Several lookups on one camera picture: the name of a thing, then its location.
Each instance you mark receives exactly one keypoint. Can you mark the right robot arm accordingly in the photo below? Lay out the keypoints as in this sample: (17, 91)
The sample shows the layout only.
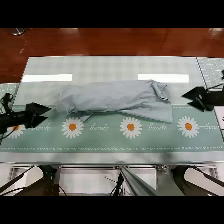
(201, 180)

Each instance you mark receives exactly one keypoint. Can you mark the light blue shirt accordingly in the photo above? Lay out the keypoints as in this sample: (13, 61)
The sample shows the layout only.
(113, 98)

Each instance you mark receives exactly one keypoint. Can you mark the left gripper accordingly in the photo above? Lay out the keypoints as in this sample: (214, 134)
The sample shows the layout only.
(19, 119)

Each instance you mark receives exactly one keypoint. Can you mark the silver frame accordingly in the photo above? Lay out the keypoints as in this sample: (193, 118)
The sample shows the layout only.
(141, 187)

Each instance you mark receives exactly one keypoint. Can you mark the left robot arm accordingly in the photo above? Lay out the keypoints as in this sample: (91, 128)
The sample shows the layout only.
(30, 180)

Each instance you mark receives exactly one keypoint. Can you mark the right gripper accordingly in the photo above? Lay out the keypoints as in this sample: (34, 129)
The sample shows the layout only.
(213, 98)

